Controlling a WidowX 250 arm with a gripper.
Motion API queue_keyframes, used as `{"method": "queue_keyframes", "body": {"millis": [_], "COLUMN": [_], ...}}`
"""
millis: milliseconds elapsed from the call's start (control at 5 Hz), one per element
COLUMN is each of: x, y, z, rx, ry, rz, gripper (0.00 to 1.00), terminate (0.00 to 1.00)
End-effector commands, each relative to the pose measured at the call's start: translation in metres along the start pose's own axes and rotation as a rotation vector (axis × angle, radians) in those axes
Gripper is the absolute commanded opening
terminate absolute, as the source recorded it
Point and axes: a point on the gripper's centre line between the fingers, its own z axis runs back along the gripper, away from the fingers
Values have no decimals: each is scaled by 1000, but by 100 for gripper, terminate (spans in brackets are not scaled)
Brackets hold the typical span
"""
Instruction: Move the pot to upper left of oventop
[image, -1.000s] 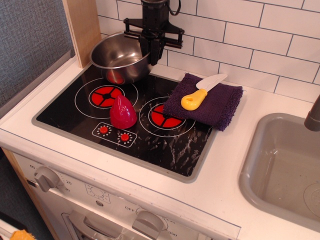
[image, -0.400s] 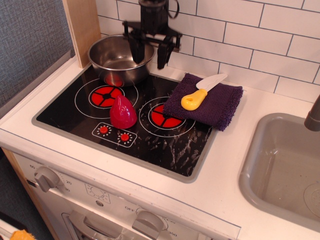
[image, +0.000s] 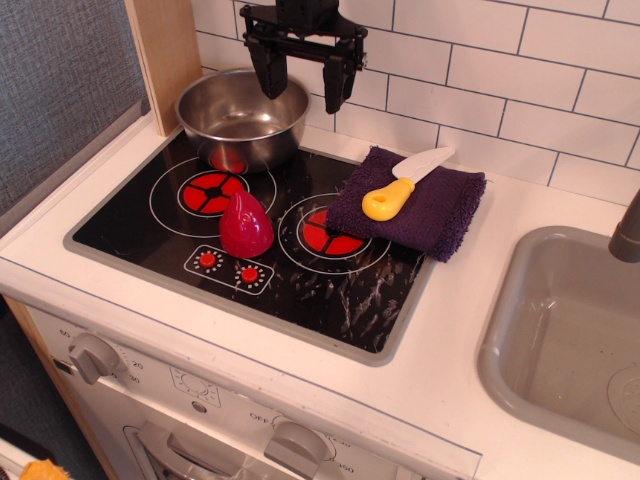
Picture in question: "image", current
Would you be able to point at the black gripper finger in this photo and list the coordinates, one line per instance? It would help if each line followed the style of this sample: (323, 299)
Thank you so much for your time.
(269, 63)
(339, 73)

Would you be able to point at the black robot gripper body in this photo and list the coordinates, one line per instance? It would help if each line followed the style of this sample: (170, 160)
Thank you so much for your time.
(310, 30)

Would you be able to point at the stainless steel pot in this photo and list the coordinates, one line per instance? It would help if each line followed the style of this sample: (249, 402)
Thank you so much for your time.
(234, 127)

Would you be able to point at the wooden side panel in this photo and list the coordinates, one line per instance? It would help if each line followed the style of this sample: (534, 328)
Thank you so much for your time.
(168, 53)

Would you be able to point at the red teardrop-shaped plastic toy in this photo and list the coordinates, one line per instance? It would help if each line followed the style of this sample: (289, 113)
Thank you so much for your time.
(246, 231)

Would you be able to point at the purple folded towel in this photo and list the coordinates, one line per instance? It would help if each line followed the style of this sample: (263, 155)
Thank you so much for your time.
(435, 218)

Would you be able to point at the black toy stovetop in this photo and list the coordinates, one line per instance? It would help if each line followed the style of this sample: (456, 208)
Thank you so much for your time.
(338, 291)

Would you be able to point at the grey left timer knob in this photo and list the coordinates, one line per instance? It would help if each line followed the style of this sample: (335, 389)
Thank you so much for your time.
(93, 357)

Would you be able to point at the grey sink basin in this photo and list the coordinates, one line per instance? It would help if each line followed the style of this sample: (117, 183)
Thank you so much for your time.
(561, 350)

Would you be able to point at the grey right oven knob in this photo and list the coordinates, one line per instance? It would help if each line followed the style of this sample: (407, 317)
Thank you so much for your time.
(296, 448)

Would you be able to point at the yellow object at corner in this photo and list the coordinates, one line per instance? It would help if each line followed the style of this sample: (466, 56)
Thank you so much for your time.
(43, 470)

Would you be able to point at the yellow-handled white toy knife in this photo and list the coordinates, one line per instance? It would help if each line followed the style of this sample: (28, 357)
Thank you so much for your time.
(385, 203)

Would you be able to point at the grey oven door handle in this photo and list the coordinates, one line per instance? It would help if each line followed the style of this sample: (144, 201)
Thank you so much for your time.
(172, 457)

